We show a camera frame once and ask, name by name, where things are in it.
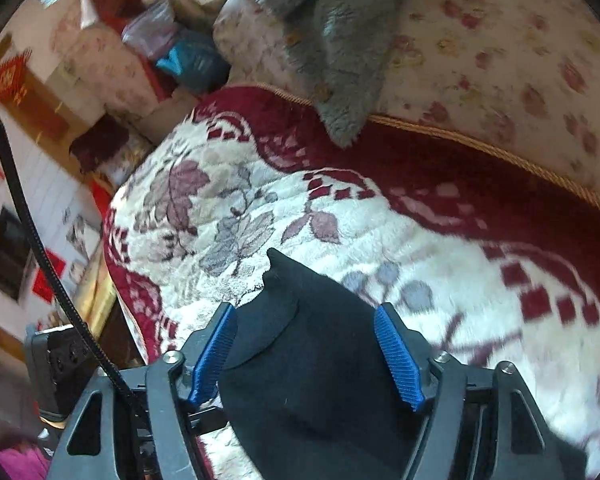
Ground beige floral quilt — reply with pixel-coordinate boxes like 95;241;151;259
212;0;600;221

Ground black framed panel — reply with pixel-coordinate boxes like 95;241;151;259
0;207;37;302

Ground grey plush cloth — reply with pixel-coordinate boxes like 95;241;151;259
252;0;423;148

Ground pink cloth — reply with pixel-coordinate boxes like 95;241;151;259
0;447;51;480

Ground white and red floral plush blanket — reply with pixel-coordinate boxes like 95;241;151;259
102;85;600;480

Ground red paper wall decoration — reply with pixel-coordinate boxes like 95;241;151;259
30;252;67;302

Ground dark maroon cloth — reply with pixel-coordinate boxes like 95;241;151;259
70;115;131;172

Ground cream floral bedding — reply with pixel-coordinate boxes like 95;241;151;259
50;5;173;117

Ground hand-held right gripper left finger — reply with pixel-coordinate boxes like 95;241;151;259
47;302;238;480

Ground black pants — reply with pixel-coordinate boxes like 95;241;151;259
219;247;588;480

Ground clear plastic bag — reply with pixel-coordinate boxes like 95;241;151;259
121;0;178;59

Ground blue plastic bag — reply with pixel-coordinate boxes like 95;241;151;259
155;30;231;95

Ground red diamond wall decoration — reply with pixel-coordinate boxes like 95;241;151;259
0;50;31;106

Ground golden wooden bed frame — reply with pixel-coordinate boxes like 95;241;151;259
77;250;118;337

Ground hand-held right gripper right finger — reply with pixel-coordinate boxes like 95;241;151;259
374;302;566;480

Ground thick black braided cable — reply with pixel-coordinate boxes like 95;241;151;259
0;97;146;421

